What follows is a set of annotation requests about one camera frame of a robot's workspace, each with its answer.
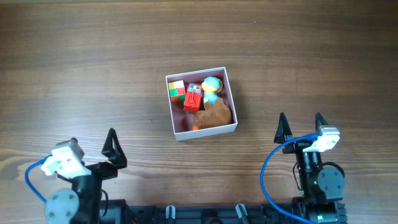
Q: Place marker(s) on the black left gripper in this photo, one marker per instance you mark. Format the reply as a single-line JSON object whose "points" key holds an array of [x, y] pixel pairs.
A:
{"points": [[115, 155]]}

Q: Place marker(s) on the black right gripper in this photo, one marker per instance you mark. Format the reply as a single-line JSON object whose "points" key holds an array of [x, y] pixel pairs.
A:
{"points": [[283, 134]]}

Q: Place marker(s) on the multicolour puzzle cube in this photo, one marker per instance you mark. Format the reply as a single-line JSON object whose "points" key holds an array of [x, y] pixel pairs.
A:
{"points": [[177, 91]]}

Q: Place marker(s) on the brown plush toy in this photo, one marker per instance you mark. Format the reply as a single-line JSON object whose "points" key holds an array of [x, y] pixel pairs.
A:
{"points": [[217, 114]]}

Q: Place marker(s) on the red toy fire truck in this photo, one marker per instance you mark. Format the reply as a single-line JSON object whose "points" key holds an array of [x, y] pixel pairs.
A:
{"points": [[193, 98]]}

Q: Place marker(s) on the orange duck toy blue hat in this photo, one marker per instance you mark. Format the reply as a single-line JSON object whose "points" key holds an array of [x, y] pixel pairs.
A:
{"points": [[209, 86]]}

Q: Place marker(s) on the yellow round gear toy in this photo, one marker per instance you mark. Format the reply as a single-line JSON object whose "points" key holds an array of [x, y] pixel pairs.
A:
{"points": [[220, 86]]}

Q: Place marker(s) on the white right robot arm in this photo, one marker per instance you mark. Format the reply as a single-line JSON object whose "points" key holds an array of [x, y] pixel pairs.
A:
{"points": [[321, 183]]}

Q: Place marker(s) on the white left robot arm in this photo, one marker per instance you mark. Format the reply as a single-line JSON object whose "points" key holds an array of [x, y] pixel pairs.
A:
{"points": [[85, 201]]}

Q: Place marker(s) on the white box with pink interior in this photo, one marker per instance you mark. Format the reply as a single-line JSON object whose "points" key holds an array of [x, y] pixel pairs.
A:
{"points": [[182, 121]]}

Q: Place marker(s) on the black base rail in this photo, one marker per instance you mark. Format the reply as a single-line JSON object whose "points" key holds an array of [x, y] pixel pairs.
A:
{"points": [[217, 214]]}

